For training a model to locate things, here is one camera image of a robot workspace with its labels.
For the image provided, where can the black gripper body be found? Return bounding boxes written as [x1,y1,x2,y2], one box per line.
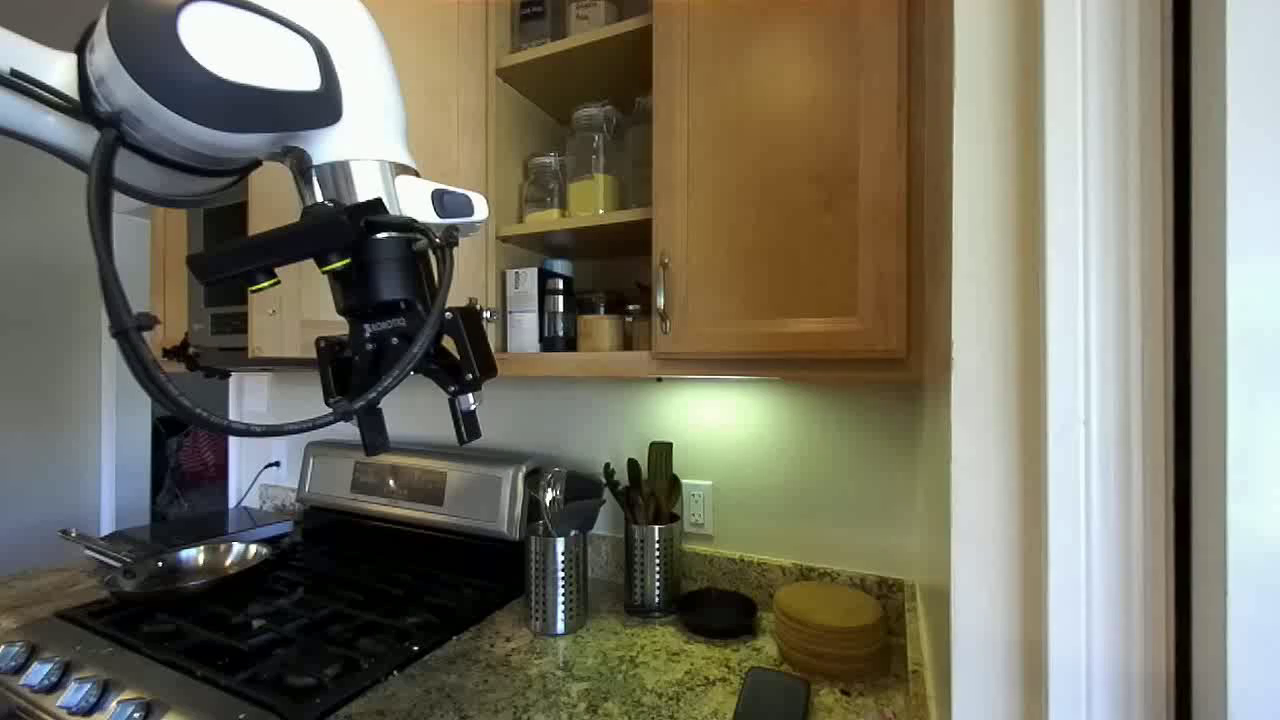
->
[311,230,501,413]

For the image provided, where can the wooden cabinet with shelves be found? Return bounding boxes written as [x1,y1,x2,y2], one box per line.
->
[481,0,955,393]

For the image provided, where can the orange-brown wooden cabinet door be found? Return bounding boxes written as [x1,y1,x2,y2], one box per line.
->
[649,0,917,370]

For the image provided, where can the metal ladle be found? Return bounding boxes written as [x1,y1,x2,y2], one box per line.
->
[524,465,569,535]

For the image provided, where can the white box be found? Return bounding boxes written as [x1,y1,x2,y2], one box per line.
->
[501,259,550,355]

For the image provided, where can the black canister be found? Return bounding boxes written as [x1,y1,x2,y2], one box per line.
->
[538,255,582,355]

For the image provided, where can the dark grey spatula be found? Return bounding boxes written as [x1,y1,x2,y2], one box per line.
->
[550,468,614,539]

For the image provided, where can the short jar yellow contents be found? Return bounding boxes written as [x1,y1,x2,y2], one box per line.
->
[575,288,627,355]

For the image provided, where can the grey microwave oven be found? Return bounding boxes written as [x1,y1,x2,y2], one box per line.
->
[184,183,261,361]

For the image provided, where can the black cooking utensil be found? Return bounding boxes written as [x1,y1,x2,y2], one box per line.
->
[601,457,653,527]

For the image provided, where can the red cloth item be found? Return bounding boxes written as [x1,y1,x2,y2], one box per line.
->
[165,421,230,492]

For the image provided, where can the small glass jar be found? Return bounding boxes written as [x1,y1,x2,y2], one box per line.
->
[516,150,569,230]

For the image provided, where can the perforated metal utensil holder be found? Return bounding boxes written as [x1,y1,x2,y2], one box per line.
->
[524,523,591,639]
[621,516,687,622]

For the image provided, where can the dark spice jar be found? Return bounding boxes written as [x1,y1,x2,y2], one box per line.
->
[621,284,655,355]

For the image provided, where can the stainless steel gas stove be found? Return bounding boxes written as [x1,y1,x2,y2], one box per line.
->
[0,437,550,720]

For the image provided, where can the wooden spatula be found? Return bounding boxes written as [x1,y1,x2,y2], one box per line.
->
[645,437,683,523]

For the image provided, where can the metal frying pan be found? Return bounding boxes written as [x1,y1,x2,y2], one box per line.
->
[55,523,282,602]

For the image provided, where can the tall glass jar yellow contents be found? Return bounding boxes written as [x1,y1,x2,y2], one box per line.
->
[563,102,627,223]

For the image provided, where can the dark storage jar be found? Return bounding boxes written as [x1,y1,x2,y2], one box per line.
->
[511,0,562,52]

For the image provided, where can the black bowl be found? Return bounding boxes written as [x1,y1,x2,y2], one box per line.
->
[678,585,766,644]

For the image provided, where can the pale storage jar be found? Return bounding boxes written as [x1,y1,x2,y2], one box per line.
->
[562,0,617,41]

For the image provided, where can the black smartphone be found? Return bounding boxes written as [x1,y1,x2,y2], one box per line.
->
[730,666,816,720]

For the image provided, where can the stack of round wooden coasters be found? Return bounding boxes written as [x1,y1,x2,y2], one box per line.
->
[772,577,891,685]

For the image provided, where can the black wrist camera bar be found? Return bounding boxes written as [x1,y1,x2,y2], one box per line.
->
[184,199,374,295]

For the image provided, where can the curved silver door handle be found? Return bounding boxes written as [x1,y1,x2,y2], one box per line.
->
[653,252,678,337]

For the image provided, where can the white doorway frame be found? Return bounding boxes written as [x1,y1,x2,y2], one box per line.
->
[1041,0,1179,720]
[97,205,159,535]

